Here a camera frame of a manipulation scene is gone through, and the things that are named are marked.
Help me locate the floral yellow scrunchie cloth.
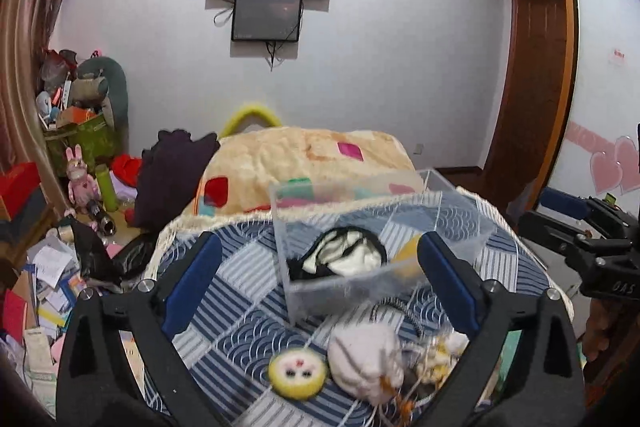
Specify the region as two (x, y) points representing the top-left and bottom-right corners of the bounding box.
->
(413, 329), (469, 389)

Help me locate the white drawstring pouch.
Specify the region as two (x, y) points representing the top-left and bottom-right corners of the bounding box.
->
(326, 323), (405, 407)

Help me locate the yellow round felt face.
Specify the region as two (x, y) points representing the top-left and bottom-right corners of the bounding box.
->
(268, 349), (328, 401)

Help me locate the clear plastic storage box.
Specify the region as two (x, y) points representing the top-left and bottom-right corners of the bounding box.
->
(269, 169), (496, 323)

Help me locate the black and white eye mask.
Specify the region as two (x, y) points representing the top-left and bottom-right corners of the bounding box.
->
(288, 225), (388, 281)

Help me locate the green knitted sock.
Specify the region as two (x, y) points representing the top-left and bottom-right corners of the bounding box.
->
(496, 331), (522, 390)

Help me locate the person's right hand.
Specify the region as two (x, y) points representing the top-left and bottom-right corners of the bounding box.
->
(582, 299), (623, 362)

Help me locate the white sliding wardrobe door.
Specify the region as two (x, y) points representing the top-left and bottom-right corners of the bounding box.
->
(548, 0), (639, 215)

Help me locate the black plastic bag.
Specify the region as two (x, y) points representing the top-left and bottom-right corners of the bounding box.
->
(70, 219), (158, 291)

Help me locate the blue white patterned tablecloth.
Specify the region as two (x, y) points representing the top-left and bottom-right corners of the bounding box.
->
(146, 193), (552, 426)

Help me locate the green bottle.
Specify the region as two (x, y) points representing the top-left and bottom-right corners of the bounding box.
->
(96, 164), (118, 212)

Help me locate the pink rabbit toy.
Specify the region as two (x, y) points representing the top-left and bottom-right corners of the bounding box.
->
(65, 144), (101, 215)

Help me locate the red box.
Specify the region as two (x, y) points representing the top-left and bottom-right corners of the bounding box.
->
(0, 161), (40, 221)

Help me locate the red plush item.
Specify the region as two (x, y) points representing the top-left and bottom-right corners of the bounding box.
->
(111, 154), (142, 187)

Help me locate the dark purple plush cushion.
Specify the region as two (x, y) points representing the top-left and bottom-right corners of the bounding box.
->
(131, 129), (220, 232)

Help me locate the green storage box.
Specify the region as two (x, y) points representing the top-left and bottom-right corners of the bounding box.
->
(44, 115), (122, 176)

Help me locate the wooden wardrobe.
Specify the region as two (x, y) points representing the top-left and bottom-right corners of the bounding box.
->
(480, 0), (577, 211)

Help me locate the beige patchwork blanket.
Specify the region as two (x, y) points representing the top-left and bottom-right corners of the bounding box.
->
(182, 127), (414, 216)

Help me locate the yellow fuzzy headband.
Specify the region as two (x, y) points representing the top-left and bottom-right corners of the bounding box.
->
(219, 103), (282, 138)

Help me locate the green dinosaur plush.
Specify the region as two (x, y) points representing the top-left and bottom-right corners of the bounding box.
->
(70, 56), (128, 133)

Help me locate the striped brown curtain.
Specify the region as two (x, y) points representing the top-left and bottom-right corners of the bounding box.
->
(1, 0), (67, 215)

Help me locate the small wall monitor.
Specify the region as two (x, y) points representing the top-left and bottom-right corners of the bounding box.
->
(231, 0), (304, 43)

